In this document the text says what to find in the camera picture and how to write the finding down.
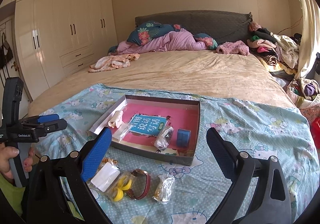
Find yellow bangles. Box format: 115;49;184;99
106;172;135;202

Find cream hair claw clip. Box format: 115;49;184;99
108;110;124;128

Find small blue box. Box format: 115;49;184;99
176;129;191;148

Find bagged dark jewelry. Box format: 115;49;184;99
153;126;174;150

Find bagged gold jewelry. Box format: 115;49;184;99
152;174;175;204

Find green sleeve forearm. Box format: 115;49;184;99
0;175;25;216

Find left hand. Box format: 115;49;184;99
0;143;35;183

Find Hello Kitty teal sheet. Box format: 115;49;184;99
35;84;319;223

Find pink Chinese workbook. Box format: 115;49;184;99
115;102;200;151

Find shallow cardboard tray box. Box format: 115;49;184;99
90;95;200;166

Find hanging handbags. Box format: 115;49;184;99
0;32;14;69

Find beige bed blanket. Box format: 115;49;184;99
28;50;294;115

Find peach white garment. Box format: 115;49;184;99
88;54;140;73

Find cream wardrobe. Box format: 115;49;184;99
4;0;118;99

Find pink fuzzy garment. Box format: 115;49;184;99
216;40;250;56

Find pile of mixed clothes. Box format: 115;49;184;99
246;21;320;104

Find pink purple quilt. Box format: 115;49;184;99
108;29;217;55

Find floral dark blue pillow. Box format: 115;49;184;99
126;20;183;46

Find dark grey headboard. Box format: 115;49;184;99
135;10;253;44

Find cream curtain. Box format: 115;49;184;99
295;0;319;79

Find orange coil hair tie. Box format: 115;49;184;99
98;157;119;172

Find red strap wristwatch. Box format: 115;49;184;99
127;169;151;200

